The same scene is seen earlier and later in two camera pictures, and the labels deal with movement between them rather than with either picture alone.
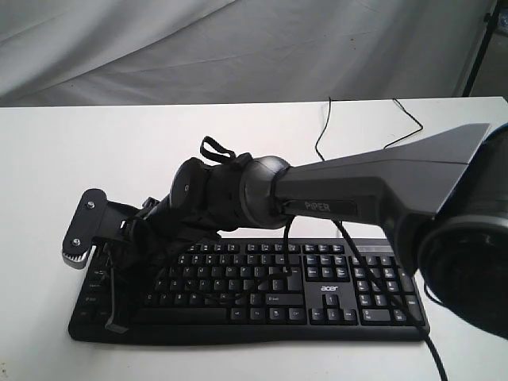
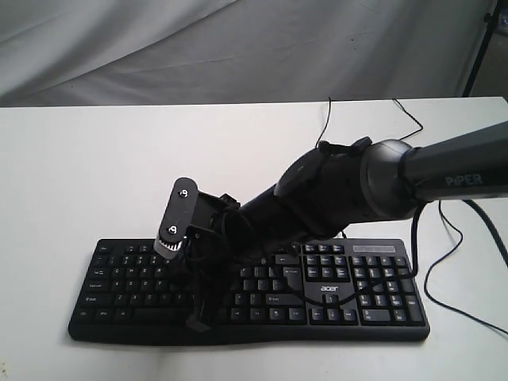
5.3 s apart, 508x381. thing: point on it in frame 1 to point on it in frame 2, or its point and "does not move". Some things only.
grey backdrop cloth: [109, 52] does not move
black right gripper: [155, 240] to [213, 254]
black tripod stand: [490, 19] does not move
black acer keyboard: [359, 289] does not move
